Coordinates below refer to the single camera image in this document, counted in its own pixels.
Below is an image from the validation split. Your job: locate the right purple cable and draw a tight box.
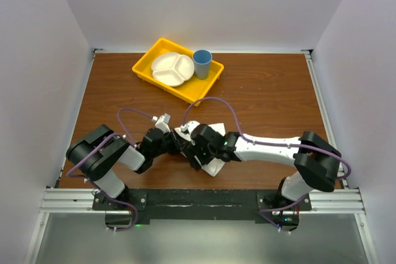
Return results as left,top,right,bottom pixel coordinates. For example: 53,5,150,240
182,96,352,234

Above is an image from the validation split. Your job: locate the yellow plastic tray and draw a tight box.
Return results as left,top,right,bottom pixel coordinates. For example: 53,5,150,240
132,38,224,103

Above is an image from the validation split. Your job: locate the blue plastic cup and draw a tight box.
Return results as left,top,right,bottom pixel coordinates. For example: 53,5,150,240
192,49,212,80

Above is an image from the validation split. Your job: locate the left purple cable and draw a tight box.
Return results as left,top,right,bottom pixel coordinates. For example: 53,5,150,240
66,108,158,232

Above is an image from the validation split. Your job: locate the white divided plate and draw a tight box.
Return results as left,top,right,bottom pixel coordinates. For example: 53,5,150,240
151,52,194,87

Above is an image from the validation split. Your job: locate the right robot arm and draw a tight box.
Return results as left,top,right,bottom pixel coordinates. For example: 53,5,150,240
179,121,341,210

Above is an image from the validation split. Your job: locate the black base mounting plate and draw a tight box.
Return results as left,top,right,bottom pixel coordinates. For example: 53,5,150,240
92,189,311,231

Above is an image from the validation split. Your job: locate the purple cable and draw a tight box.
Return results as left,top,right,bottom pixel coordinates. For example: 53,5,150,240
66,108,158,232
182,96,352,234

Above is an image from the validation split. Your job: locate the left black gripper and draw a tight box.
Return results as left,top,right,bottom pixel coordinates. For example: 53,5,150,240
151,127,188,159

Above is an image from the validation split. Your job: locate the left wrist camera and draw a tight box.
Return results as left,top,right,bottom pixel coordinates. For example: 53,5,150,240
152,113,171,133

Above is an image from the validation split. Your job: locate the white cloth napkin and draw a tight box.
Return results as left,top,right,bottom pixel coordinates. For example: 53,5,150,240
175,122,225,177

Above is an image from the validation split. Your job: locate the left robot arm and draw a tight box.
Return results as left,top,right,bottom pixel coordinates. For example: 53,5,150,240
66,125,188,210

